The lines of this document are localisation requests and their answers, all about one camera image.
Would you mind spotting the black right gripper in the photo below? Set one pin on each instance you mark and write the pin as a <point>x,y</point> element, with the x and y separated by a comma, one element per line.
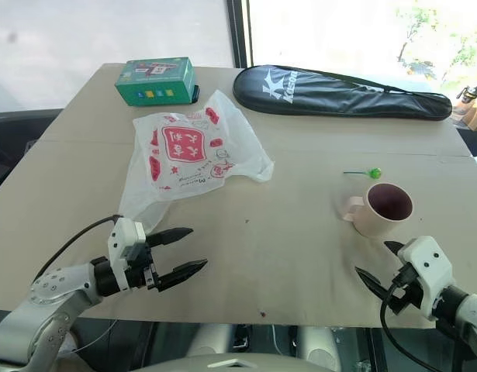
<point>405,288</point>

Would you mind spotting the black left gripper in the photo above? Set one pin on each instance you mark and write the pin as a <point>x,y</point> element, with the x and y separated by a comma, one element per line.
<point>143,267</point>

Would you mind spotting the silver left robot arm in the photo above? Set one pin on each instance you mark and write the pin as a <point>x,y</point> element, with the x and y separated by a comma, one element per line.
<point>48,298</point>

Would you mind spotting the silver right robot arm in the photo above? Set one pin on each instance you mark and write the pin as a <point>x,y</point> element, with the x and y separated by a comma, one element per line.
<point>465,310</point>

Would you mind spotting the pink mug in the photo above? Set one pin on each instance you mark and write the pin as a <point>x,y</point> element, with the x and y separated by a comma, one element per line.
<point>381,209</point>

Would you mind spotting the green lollipop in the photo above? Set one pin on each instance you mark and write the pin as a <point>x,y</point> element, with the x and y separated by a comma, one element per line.
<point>372,173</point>

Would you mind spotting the white red printed plastic bag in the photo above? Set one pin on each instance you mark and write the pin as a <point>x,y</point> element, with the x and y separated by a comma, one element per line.
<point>195,155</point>

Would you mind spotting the silver robot torso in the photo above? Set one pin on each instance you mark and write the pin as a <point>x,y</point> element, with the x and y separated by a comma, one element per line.
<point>230,362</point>

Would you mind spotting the small black device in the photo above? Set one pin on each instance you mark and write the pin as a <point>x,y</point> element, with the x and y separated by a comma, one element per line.
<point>195,94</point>

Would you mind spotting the green cardboard box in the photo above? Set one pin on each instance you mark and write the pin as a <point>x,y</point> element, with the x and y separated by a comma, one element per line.
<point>156,81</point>

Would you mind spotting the black racket cover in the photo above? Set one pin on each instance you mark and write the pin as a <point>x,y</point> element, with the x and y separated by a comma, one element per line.
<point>339,93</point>

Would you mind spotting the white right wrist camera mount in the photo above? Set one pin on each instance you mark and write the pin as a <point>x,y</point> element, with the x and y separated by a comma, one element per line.
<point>430,267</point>

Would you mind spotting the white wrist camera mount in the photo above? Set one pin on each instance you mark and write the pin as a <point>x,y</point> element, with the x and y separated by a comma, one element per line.
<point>430,267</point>
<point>123,240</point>

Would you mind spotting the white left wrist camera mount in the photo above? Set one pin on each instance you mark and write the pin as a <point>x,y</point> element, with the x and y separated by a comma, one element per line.
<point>123,240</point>

